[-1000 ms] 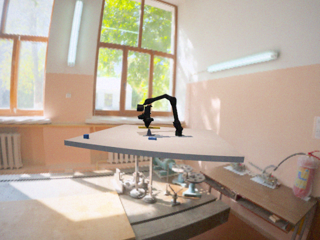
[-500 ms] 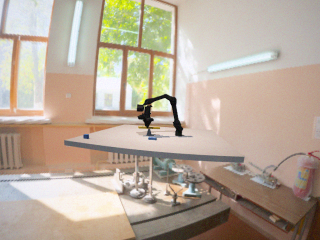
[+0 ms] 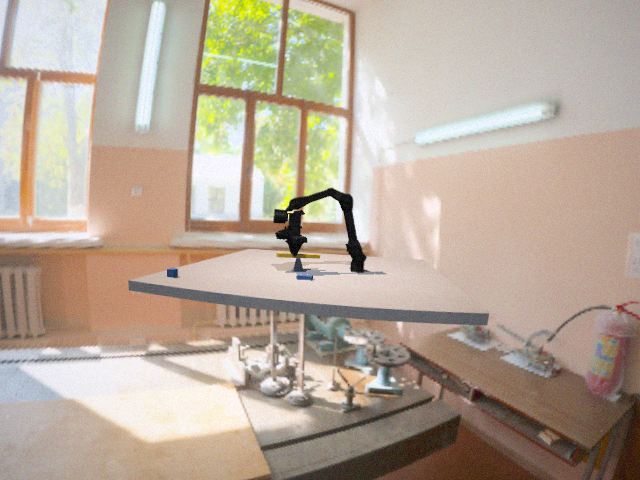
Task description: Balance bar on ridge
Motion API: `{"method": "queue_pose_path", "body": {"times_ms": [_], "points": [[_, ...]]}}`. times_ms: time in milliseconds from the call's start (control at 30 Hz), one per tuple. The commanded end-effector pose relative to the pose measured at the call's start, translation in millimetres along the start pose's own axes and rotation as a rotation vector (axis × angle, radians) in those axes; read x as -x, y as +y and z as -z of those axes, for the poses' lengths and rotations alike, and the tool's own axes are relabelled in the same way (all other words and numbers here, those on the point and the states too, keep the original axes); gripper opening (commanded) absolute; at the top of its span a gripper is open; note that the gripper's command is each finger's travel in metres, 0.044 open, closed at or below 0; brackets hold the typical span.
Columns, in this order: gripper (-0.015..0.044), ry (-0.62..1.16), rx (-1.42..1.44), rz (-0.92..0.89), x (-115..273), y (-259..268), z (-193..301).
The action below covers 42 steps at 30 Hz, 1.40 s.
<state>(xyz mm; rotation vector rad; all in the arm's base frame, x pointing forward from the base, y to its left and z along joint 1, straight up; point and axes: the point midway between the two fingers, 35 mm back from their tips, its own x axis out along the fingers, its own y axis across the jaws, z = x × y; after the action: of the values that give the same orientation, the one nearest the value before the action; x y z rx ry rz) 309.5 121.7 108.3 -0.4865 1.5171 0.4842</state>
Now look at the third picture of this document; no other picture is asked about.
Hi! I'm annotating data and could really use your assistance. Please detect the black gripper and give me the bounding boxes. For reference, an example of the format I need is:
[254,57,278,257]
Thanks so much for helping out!
[283,224,307,257]

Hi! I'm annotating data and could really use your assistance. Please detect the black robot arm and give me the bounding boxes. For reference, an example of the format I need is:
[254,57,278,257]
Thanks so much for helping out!
[273,187,367,273]

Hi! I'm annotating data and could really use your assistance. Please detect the yellow bar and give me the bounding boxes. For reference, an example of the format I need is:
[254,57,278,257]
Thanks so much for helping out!
[276,253,320,259]

